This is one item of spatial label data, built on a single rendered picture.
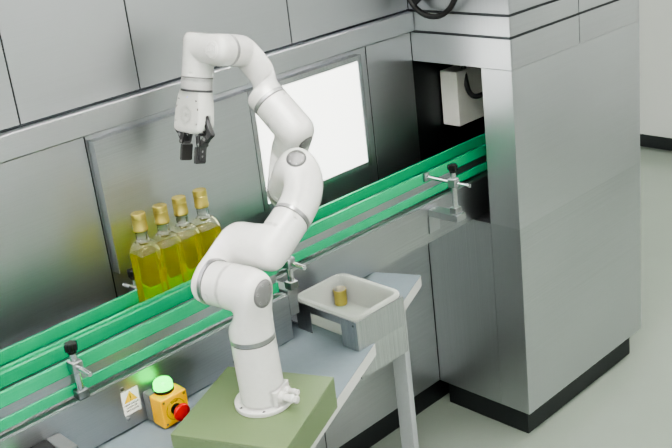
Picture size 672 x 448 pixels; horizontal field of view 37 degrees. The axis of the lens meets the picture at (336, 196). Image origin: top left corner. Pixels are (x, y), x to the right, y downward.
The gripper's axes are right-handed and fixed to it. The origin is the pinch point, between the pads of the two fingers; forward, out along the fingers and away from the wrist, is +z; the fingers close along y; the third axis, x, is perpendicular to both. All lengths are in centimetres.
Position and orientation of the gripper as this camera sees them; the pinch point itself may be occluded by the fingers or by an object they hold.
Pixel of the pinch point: (193, 154)
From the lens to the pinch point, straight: 239.4
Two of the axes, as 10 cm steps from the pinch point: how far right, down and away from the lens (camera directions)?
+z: -0.8, 9.8, 1.7
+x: 7.1, -0.6, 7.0
